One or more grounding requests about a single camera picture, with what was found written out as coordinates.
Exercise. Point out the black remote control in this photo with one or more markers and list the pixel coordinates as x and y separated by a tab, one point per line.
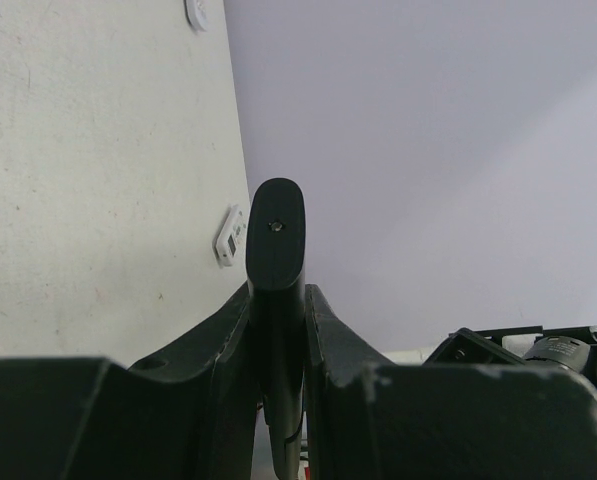
275	263

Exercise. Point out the small white remote control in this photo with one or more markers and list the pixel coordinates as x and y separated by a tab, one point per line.
231	237

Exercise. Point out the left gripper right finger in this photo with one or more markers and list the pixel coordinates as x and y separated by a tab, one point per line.
370	418

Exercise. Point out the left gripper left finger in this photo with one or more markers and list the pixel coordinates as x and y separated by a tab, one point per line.
186	411

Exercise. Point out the white remote control far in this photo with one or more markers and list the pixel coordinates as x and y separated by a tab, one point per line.
196	13

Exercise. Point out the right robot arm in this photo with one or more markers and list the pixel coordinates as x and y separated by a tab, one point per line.
571	348

